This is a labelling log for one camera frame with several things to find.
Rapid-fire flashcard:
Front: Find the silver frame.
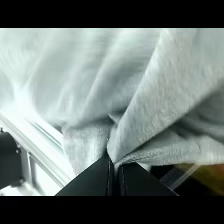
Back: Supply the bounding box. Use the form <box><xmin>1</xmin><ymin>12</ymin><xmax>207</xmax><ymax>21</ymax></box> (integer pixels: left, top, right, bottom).
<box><xmin>0</xmin><ymin>111</ymin><xmax>78</xmax><ymax>197</ymax></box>

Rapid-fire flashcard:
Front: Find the grey T-shirt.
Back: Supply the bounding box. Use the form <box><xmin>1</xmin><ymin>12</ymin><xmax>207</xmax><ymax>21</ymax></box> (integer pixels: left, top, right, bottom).
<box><xmin>0</xmin><ymin>28</ymin><xmax>224</xmax><ymax>176</ymax></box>

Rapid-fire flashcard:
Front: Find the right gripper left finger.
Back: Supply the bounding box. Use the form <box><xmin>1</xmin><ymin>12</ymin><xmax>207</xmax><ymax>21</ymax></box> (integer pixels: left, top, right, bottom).
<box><xmin>55</xmin><ymin>150</ymin><xmax>113</xmax><ymax>197</ymax></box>

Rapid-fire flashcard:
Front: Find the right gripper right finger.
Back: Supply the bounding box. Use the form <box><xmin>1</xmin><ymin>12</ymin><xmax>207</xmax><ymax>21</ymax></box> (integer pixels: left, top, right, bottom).
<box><xmin>114</xmin><ymin>161</ymin><xmax>178</xmax><ymax>197</ymax></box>

